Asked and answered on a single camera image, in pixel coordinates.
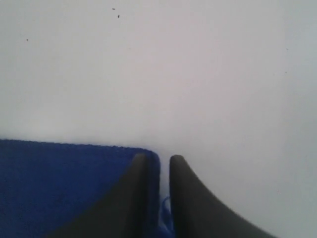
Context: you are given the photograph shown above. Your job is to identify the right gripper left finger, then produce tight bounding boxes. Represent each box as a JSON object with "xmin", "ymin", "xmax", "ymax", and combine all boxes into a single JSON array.
[{"xmin": 48, "ymin": 153, "xmax": 151, "ymax": 238}]

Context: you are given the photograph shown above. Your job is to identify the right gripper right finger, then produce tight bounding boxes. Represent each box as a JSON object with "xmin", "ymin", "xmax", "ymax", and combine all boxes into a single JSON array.
[{"xmin": 169, "ymin": 155, "xmax": 272, "ymax": 238}]

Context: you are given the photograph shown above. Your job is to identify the blue microfiber cloth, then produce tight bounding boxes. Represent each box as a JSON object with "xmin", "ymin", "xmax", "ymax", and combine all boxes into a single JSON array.
[{"xmin": 0, "ymin": 139, "xmax": 174, "ymax": 238}]

